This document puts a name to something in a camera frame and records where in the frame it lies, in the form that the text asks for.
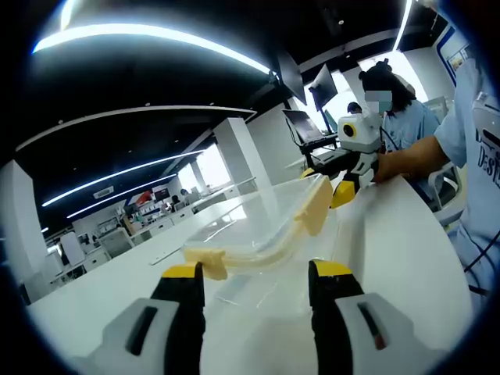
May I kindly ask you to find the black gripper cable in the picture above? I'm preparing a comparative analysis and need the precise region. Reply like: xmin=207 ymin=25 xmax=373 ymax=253
xmin=462 ymin=228 xmax=500 ymax=296

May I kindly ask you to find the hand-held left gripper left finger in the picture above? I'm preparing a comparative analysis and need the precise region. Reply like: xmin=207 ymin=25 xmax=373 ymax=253
xmin=87 ymin=260 xmax=207 ymax=375

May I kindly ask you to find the person in light blue shirt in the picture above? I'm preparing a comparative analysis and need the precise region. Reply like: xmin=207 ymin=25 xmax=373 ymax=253
xmin=434 ymin=46 xmax=500 ymax=309

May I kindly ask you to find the black laptop stand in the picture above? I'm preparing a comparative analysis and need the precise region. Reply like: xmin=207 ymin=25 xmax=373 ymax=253
xmin=298 ymin=134 xmax=345 ymax=170

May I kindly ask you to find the long ceiling light strip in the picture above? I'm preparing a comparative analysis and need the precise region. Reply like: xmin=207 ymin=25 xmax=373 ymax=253
xmin=65 ymin=173 xmax=179 ymax=220
xmin=41 ymin=148 xmax=207 ymax=208
xmin=32 ymin=22 xmax=277 ymax=76
xmin=394 ymin=0 xmax=414 ymax=52

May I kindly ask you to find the black hanging monitor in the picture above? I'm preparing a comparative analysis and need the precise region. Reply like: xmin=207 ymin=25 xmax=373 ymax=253
xmin=276 ymin=49 xmax=306 ymax=105
xmin=307 ymin=63 xmax=340 ymax=107

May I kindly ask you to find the open laptop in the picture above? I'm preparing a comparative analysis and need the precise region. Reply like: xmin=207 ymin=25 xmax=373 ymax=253
xmin=281 ymin=108 xmax=327 ymax=145

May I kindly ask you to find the person's right hand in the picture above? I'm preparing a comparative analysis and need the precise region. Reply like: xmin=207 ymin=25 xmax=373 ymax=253
xmin=370 ymin=152 xmax=403 ymax=184

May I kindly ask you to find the clear lid with yellow latches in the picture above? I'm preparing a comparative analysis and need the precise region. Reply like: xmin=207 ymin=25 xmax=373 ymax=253
xmin=182 ymin=173 xmax=335 ymax=282

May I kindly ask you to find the clear plastic storage box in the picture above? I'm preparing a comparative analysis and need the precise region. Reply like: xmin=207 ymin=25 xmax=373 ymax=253
xmin=202 ymin=210 xmax=343 ymax=317

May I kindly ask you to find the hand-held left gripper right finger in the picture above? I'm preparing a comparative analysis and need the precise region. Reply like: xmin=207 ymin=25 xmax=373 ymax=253
xmin=307 ymin=259 xmax=423 ymax=375

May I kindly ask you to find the blue framed wall board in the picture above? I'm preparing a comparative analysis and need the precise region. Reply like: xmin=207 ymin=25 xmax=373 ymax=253
xmin=436 ymin=21 xmax=474 ymax=89

